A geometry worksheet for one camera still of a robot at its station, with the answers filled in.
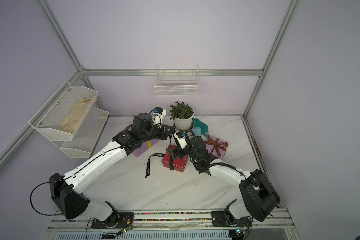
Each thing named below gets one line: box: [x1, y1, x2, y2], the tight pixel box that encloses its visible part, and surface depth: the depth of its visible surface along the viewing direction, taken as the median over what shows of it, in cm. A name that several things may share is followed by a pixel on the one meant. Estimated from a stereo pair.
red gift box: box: [173, 155, 188, 173], surface depth 88 cm
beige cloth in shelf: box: [58, 96, 95, 134], surface depth 81 cm
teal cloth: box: [192, 118, 210, 138], surface depth 116 cm
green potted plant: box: [169, 100, 194, 121], surface depth 101 cm
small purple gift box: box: [205, 135, 229, 160], surface depth 95 cm
